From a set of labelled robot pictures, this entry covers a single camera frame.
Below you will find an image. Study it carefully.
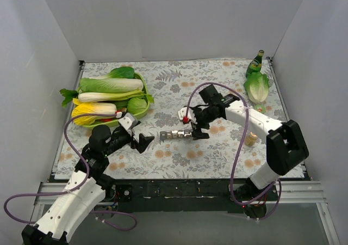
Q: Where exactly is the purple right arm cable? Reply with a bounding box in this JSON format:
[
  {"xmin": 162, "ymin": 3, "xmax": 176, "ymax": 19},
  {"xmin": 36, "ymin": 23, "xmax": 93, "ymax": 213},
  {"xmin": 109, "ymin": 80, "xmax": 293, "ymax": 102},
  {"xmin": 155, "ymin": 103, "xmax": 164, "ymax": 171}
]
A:
[{"xmin": 184, "ymin": 82, "xmax": 282, "ymax": 222}]

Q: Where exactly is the clear pill bottle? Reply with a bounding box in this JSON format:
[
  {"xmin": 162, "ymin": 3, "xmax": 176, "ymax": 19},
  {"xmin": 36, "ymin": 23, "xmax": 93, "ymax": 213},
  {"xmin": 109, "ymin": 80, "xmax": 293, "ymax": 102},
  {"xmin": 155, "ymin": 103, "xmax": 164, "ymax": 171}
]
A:
[{"xmin": 244, "ymin": 132, "xmax": 258, "ymax": 147}]

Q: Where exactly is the floral table mat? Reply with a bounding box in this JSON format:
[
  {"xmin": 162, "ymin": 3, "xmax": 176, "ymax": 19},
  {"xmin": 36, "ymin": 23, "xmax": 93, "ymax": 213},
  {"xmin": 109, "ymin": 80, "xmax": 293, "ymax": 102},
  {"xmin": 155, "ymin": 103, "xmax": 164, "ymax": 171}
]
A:
[{"xmin": 54, "ymin": 58, "xmax": 306, "ymax": 180}]

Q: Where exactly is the toy bok choy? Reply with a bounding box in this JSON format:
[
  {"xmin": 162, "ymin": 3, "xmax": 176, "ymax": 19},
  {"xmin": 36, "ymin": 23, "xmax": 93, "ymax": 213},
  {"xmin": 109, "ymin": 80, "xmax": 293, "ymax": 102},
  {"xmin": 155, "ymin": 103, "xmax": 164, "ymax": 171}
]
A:
[{"xmin": 97, "ymin": 66, "xmax": 135, "ymax": 79}]

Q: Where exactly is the toy yellow napa cabbage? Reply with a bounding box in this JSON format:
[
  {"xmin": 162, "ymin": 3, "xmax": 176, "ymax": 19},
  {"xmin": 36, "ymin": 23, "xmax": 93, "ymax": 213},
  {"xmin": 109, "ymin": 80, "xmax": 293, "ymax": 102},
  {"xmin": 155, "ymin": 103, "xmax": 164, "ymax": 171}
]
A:
[{"xmin": 71, "ymin": 99, "xmax": 117, "ymax": 126}]

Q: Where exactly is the toy lettuce head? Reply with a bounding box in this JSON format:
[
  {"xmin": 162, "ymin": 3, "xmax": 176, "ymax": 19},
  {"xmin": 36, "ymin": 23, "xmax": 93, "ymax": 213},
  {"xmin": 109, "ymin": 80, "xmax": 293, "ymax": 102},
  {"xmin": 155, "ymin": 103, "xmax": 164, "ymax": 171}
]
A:
[{"xmin": 244, "ymin": 72, "xmax": 269, "ymax": 103}]

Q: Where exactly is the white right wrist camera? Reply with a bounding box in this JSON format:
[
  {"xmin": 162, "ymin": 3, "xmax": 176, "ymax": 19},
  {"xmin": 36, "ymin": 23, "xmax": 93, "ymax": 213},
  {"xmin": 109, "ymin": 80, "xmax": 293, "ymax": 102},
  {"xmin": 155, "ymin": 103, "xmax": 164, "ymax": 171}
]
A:
[{"xmin": 178, "ymin": 107, "xmax": 197, "ymax": 124}]

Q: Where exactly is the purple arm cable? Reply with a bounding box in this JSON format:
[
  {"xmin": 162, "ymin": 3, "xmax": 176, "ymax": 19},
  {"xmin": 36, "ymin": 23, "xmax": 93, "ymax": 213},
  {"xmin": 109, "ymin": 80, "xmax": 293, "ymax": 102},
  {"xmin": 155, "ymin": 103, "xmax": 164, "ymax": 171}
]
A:
[
  {"xmin": 184, "ymin": 82, "xmax": 282, "ymax": 222},
  {"xmin": 3, "ymin": 111, "xmax": 138, "ymax": 231}
]

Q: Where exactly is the green glass bottle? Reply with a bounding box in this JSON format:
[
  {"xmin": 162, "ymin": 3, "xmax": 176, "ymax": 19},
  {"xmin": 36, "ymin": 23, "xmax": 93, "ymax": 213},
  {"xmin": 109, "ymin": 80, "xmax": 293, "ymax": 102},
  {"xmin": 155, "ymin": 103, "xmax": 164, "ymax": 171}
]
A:
[{"xmin": 245, "ymin": 50, "xmax": 264, "ymax": 78}]

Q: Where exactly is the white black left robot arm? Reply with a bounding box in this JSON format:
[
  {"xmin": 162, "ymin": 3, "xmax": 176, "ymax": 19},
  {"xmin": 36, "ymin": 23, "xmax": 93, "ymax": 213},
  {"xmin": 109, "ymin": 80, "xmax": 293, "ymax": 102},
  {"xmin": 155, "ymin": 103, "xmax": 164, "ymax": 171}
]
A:
[{"xmin": 22, "ymin": 118, "xmax": 154, "ymax": 244}]

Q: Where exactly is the toy round green cabbage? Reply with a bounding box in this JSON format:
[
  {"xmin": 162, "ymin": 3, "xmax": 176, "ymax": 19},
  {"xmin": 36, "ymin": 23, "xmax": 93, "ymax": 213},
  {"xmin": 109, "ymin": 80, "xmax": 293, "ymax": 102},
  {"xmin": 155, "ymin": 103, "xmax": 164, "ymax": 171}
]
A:
[{"xmin": 127, "ymin": 97, "xmax": 147, "ymax": 115}]

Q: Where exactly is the toy white celery stalk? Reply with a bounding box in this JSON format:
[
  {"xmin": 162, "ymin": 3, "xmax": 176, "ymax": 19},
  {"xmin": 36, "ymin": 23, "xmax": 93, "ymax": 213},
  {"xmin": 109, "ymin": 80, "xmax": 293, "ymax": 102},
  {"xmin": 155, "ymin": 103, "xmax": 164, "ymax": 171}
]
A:
[{"xmin": 59, "ymin": 89, "xmax": 154, "ymax": 107}]

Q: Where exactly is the clear weekly pill organizer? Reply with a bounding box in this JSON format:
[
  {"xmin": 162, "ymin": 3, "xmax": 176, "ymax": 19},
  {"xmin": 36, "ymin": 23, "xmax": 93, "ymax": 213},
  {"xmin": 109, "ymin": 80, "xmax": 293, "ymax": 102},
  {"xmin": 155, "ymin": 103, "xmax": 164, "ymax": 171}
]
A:
[{"xmin": 159, "ymin": 129, "xmax": 192, "ymax": 141}]

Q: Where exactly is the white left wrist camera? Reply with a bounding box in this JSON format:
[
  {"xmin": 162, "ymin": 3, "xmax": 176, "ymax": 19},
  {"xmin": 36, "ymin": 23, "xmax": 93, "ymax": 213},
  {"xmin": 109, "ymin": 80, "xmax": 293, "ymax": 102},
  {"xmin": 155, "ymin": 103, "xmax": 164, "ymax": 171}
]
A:
[{"xmin": 118, "ymin": 113, "xmax": 138, "ymax": 134}]

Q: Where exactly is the toy red pepper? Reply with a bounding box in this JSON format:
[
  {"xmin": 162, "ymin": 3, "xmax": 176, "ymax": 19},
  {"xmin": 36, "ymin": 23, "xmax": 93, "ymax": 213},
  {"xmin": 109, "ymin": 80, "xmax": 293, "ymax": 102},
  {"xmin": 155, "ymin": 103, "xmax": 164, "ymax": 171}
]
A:
[{"xmin": 98, "ymin": 118, "xmax": 116, "ymax": 123}]

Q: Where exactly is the toy green napa cabbage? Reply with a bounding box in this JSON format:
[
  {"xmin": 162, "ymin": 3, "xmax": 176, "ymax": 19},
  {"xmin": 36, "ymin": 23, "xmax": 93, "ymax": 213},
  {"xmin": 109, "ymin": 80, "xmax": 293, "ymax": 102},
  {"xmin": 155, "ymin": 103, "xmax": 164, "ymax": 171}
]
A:
[{"xmin": 79, "ymin": 78, "xmax": 144, "ymax": 94}]

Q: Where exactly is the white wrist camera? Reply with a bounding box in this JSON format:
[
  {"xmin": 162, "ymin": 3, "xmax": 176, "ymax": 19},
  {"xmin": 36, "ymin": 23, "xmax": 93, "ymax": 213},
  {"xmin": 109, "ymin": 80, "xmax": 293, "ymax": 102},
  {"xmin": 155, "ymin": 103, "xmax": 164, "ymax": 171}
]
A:
[
  {"xmin": 118, "ymin": 113, "xmax": 138, "ymax": 134},
  {"xmin": 178, "ymin": 107, "xmax": 197, "ymax": 124}
]

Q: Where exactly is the green plastic tray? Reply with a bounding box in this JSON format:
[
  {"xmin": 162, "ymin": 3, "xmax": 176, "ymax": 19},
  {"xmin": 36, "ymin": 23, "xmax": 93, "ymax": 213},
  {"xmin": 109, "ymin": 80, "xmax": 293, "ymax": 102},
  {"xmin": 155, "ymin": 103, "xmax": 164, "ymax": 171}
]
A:
[{"xmin": 71, "ymin": 67, "xmax": 154, "ymax": 128}]

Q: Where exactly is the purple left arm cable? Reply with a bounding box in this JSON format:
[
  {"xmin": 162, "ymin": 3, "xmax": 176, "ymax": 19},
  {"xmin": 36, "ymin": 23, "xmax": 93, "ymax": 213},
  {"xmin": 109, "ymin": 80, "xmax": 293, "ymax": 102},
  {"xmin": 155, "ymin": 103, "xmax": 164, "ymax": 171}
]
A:
[{"xmin": 3, "ymin": 111, "xmax": 138, "ymax": 231}]

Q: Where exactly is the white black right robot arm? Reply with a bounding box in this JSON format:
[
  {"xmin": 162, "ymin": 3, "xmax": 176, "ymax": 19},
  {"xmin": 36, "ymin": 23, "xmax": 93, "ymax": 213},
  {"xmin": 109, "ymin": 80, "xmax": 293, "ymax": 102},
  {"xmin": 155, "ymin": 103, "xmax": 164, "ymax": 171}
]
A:
[{"xmin": 181, "ymin": 83, "xmax": 309, "ymax": 205}]

